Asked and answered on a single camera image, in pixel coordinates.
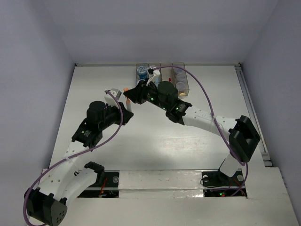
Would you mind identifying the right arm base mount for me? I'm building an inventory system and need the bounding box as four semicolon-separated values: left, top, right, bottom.
200;169;247;197

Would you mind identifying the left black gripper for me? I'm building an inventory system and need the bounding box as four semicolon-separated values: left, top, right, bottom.
99;100;133;130

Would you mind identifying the clear drawer bin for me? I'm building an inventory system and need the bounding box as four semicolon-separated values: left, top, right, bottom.
135;64;151;99
158;63;177;99
172;62;190;97
146;65;161;101

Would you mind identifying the clear highlighter orange tip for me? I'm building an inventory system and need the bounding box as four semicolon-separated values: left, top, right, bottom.
126;98;132;112

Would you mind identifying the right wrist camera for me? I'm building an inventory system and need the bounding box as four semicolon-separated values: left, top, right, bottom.
147;65;161;83

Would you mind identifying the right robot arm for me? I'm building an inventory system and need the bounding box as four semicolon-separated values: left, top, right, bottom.
124;81;261;185

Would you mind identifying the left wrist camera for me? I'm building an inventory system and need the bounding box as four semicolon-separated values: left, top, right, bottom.
104;89;121;106

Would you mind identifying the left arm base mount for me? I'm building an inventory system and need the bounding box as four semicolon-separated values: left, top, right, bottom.
78;171;119;198

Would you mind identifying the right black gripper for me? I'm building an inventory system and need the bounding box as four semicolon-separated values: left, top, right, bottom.
124;78;169;111

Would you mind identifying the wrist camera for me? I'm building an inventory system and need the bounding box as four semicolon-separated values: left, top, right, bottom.
104;89;121;106
147;65;161;83

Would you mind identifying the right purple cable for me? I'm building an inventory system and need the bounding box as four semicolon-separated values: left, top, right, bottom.
150;65;249;197

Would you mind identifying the blue slime jar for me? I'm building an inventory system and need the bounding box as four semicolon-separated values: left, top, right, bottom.
137;80;145;86
136;65;147;79

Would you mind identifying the clear jar of rubber bands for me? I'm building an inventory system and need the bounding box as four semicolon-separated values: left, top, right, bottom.
174;68;184;74

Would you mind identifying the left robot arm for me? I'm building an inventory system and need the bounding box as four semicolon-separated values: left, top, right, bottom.
23;101;134;226

